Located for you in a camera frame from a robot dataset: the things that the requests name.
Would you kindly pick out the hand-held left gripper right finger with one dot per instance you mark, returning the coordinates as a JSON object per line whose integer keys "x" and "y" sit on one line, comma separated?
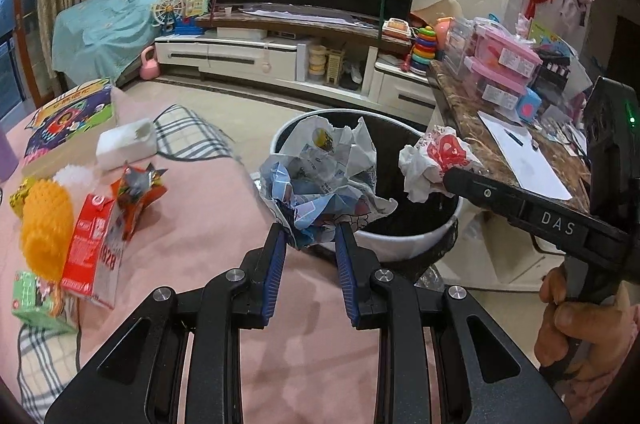
{"x": 347, "y": 274}

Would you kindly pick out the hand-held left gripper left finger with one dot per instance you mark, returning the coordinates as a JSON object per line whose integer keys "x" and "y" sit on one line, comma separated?
{"x": 272, "y": 274}

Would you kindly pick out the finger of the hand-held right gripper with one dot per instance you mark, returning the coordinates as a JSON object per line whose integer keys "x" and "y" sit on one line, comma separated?
{"x": 480, "y": 191}

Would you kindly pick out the white red plastic bag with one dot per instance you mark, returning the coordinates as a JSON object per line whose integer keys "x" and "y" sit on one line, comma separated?
{"x": 425, "y": 169}

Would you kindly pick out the white black trash bin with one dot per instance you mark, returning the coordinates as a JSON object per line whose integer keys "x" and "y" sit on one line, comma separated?
{"x": 425, "y": 224}

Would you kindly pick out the blue white plastic bag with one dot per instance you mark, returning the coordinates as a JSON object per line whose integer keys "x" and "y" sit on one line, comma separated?
{"x": 320, "y": 174}

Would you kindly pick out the orange snack wrapper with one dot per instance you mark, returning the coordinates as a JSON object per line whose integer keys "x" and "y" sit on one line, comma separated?
{"x": 132, "y": 199}

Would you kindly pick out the red carton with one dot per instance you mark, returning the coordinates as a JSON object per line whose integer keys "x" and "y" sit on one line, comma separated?
{"x": 87, "y": 244}

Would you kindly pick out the white foam fruit net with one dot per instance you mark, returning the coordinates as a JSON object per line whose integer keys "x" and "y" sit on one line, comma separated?
{"x": 75, "y": 176}

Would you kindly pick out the yellow spiky ball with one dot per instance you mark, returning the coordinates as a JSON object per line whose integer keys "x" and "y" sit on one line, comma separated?
{"x": 45, "y": 229}

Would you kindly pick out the green carton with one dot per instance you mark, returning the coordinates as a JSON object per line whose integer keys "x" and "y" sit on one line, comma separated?
{"x": 40, "y": 309}

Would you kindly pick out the person's right hand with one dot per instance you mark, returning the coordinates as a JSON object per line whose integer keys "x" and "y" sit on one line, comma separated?
{"x": 575, "y": 319}

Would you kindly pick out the brown marble-top table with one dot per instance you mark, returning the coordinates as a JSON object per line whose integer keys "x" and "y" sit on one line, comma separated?
{"x": 480, "y": 139}

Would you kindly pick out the white paper sheet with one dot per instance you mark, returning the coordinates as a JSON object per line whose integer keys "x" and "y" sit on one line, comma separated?
{"x": 530, "y": 159}

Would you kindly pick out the black pen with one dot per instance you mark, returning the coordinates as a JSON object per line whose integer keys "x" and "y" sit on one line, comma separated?
{"x": 513, "y": 137}

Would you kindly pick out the silver foil mat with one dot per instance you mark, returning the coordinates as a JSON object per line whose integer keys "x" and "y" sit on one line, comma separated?
{"x": 430, "y": 278}

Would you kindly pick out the pink blanket with plaid lining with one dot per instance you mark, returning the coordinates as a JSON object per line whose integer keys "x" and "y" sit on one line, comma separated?
{"x": 200, "y": 214}

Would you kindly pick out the blue pink toy box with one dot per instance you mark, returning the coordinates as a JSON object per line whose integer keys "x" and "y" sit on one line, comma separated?
{"x": 528, "y": 104}

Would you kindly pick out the pink lidded storage box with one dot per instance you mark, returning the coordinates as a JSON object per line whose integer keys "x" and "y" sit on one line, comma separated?
{"x": 507, "y": 51}
{"x": 495, "y": 84}

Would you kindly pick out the brown cardboard box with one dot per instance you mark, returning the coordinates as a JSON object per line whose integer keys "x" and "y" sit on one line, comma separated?
{"x": 437, "y": 11}

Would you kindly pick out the wooden toy box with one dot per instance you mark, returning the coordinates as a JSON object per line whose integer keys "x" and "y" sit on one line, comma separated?
{"x": 335, "y": 66}

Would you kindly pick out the white tissue box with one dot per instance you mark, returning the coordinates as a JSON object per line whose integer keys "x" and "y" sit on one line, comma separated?
{"x": 120, "y": 149}

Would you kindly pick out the stack of yellow-lid containers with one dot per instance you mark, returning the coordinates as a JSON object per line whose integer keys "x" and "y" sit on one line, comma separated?
{"x": 316, "y": 60}

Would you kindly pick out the white television cabinet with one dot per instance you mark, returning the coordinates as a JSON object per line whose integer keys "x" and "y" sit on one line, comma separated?
{"x": 225, "y": 51}

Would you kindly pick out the pink kettlebell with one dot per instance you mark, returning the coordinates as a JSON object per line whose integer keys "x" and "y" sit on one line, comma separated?
{"x": 149, "y": 66}

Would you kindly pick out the colourful picture book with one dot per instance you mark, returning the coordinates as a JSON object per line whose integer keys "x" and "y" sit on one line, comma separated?
{"x": 70, "y": 114}

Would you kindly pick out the blue toy base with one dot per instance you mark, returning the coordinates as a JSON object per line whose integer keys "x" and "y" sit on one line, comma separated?
{"x": 190, "y": 26}

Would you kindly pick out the yellow snack packet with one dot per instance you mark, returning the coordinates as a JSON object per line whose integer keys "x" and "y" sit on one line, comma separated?
{"x": 17, "y": 199}

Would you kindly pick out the ferris wheel toy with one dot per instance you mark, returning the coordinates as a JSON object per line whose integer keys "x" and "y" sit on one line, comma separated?
{"x": 167, "y": 11}

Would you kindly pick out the purple box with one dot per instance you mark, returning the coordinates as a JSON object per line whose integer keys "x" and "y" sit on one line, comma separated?
{"x": 7, "y": 154}

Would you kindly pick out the teal cloth cover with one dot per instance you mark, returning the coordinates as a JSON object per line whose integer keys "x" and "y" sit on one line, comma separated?
{"x": 100, "y": 34}

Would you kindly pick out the sliding glass door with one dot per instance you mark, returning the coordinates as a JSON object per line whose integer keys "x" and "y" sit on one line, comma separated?
{"x": 15, "y": 29}

